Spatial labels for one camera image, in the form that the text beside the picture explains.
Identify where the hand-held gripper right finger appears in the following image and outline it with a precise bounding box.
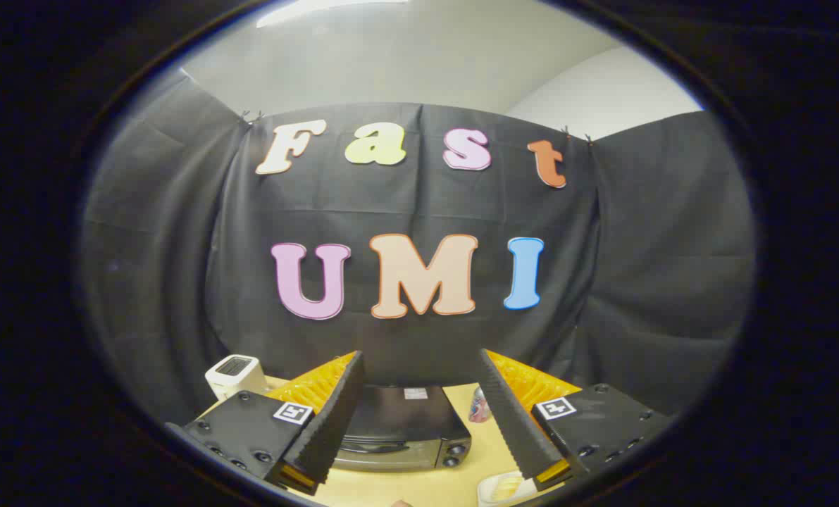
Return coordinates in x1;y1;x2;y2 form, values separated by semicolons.
477;348;673;492

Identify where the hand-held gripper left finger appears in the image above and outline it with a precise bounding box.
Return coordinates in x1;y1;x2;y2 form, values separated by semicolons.
166;350;366;497

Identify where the black toaster oven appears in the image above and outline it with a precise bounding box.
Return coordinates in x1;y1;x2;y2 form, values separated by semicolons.
333;384;473;472

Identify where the white pop-up toaster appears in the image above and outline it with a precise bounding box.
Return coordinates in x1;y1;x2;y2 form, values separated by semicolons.
204;356;269;402

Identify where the small drink bottle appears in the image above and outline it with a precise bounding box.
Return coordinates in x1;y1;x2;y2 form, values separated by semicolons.
468;386;492;424

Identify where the white oval plate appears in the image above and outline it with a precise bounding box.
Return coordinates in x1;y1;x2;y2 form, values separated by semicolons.
477;470;544;507

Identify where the black backdrop cloth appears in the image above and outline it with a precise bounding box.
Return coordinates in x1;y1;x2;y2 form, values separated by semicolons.
81;70;757;425

